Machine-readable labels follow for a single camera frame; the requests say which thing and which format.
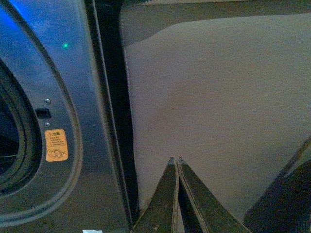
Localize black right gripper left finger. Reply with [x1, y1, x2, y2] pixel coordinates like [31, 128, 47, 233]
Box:
[131, 157, 179, 233]

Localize grey front-load washing machine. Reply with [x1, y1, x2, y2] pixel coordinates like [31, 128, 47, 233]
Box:
[0, 0, 139, 233]

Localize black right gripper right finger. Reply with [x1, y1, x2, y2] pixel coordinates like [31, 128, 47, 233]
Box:
[177, 157, 250, 233]

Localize dark object at right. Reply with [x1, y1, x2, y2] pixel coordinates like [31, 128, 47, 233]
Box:
[242, 138, 311, 233]

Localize orange warning sticker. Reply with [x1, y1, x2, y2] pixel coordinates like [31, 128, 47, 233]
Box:
[44, 129, 69, 162]

